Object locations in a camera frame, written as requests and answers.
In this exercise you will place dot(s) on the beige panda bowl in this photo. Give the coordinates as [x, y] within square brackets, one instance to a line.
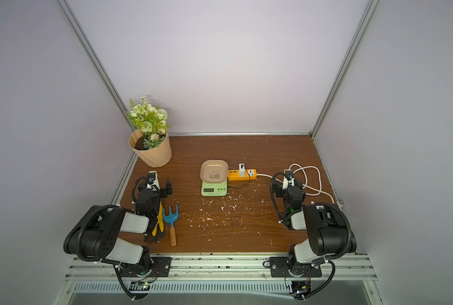
[214, 171]

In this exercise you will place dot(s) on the blue garden fork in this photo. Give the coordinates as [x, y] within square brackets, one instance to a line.
[170, 218]

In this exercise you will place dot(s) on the yellow black garden glove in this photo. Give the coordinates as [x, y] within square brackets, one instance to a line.
[155, 229]

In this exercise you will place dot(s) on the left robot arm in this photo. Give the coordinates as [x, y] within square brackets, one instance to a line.
[96, 236]

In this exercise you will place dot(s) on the aluminium mounting rail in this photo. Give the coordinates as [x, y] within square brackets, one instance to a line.
[234, 266]

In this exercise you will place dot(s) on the green white artificial flowers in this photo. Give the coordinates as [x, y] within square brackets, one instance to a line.
[151, 121]

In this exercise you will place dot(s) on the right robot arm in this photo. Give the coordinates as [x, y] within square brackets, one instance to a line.
[329, 232]

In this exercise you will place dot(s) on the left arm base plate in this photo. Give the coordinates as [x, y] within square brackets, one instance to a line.
[156, 267]

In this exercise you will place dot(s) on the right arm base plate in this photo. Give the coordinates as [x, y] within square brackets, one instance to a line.
[283, 267]

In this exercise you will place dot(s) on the orange power strip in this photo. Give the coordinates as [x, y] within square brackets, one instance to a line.
[233, 175]

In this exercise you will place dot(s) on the green electronic scale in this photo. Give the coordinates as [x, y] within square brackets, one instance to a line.
[214, 188]

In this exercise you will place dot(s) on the white usb charger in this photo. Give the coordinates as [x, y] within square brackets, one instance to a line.
[242, 169]

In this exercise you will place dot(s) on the beige flower pot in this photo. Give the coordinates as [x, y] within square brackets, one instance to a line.
[156, 157]

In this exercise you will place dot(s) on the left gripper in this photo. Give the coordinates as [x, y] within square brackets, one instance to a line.
[163, 192]

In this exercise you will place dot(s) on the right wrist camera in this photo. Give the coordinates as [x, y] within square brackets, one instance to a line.
[290, 180]

